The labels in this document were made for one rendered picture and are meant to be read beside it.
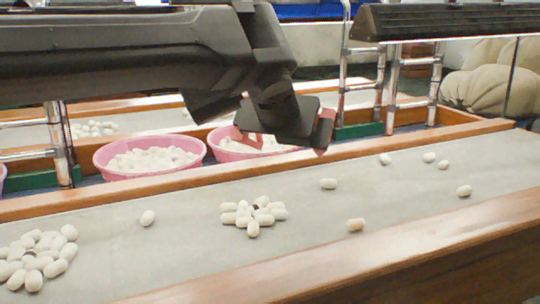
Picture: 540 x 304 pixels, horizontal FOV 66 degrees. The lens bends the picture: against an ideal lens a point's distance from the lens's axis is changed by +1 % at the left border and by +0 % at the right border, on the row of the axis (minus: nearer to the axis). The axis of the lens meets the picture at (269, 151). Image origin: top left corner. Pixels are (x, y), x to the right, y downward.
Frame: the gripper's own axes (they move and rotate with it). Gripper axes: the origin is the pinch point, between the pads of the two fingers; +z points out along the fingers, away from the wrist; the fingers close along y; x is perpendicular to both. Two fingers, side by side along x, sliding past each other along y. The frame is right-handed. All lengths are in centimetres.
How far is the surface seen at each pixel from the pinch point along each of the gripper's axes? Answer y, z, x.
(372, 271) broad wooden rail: 14.3, 7.3, -14.2
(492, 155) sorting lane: 38, 49, 32
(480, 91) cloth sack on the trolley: 65, 224, 195
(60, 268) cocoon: -29.2, 0.0, -24.8
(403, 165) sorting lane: 16.7, 39.5, 21.0
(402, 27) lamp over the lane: 13.3, 8.8, 35.3
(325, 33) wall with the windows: -118, 390, 421
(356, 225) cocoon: 10.2, 16.8, -4.5
